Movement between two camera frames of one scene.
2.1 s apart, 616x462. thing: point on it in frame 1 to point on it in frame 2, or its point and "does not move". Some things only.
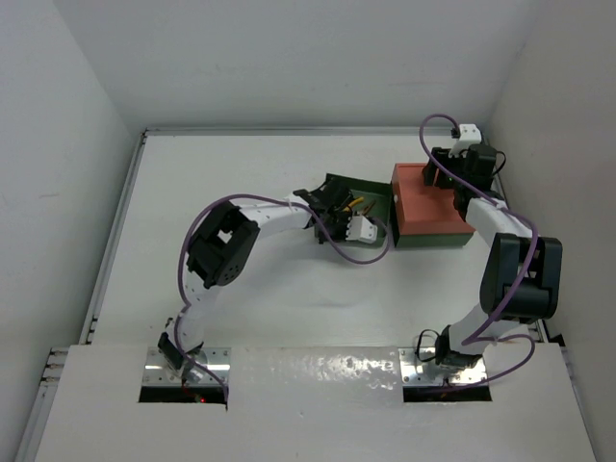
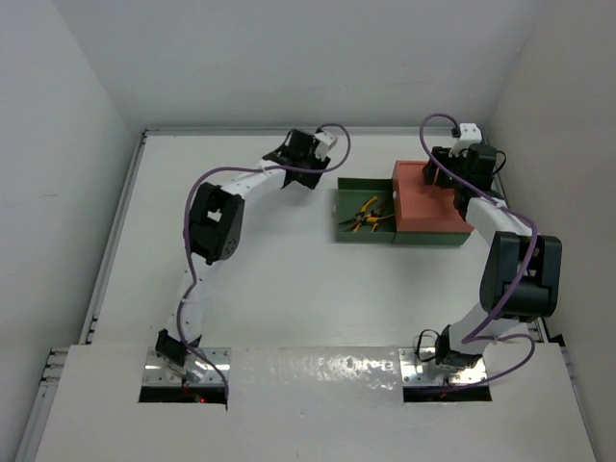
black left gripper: x=342 y=236 to x=311 y=180
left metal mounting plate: x=159 y=372 does not move
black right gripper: x=430 y=173 does not move
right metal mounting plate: x=416 y=372 does not move
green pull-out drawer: x=379 y=194 does not move
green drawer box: x=457 y=240 does not move
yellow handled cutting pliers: x=359 y=199 to x=358 y=218
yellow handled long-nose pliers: x=368 y=208 to x=374 y=218
